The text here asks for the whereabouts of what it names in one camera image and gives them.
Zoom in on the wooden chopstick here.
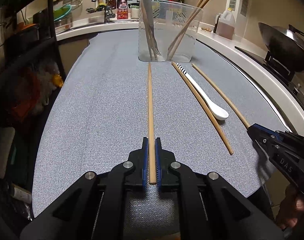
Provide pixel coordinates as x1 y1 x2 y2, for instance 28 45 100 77
167 0 210 60
140 0 157 60
171 62 234 155
148 62 157 185
167 0 217 59
191 63 251 129
167 0 204 60
142 0 161 60

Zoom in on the white ceramic spoon striped handle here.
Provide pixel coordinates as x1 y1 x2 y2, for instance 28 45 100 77
174 62 229 121

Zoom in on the white handled metal fork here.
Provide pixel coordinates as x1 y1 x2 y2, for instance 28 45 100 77
143 0 160 59

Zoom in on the chrome kitchen faucet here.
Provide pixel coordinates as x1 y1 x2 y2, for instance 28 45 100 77
91 0 116 23

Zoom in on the right hand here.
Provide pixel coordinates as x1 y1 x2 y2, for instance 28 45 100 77
275 184 304 230

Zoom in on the grey woven table mat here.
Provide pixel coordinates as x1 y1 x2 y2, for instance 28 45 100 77
31 29 292 238

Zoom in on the black steel wok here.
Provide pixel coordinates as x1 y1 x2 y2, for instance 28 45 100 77
258 22 304 73

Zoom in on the clear plastic utensil container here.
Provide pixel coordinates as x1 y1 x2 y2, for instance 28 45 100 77
138 0 203 62

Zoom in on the black shelf unit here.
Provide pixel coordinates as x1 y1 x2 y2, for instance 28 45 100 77
0 0 66 123

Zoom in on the plastic oil jug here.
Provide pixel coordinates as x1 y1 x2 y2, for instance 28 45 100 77
213 8 235 40

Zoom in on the green plastic bowl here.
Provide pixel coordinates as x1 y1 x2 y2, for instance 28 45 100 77
53 4 72 22

